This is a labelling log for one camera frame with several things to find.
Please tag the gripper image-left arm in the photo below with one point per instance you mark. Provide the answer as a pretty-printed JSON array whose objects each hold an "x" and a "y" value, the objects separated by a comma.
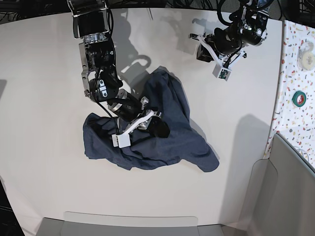
[{"x": 131, "y": 110}]

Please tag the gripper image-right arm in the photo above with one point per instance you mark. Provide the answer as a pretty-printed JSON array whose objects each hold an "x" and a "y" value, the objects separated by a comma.
[{"x": 218, "y": 47}]

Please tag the dark blue t-shirt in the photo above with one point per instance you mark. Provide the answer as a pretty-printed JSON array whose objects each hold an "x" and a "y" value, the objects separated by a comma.
[{"x": 146, "y": 151}]

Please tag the clear tape roll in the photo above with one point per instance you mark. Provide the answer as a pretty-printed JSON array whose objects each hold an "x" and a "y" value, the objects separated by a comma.
[{"x": 306, "y": 56}]

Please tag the green tape roll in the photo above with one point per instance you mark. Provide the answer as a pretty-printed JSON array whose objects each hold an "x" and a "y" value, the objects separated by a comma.
[{"x": 299, "y": 99}]

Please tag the terrazzo patterned side surface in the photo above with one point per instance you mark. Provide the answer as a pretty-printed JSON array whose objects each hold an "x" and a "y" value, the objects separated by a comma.
[{"x": 295, "y": 124}]

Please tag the grey chair bottom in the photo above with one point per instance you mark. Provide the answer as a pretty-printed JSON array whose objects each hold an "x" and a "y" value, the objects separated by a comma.
[{"x": 83, "y": 224}]

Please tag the grey chair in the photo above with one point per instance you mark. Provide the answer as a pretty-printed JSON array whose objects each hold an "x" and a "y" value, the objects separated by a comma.
[
  {"x": 280, "y": 200},
  {"x": 83, "y": 224}
]

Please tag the grey chair right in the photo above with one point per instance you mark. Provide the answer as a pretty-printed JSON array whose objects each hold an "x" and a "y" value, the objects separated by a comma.
[{"x": 280, "y": 200}]

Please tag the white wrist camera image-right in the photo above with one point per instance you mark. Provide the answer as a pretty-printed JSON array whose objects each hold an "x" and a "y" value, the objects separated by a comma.
[{"x": 221, "y": 72}]

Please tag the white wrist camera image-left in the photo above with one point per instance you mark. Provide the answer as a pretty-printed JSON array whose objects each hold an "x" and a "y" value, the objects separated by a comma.
[{"x": 121, "y": 141}]

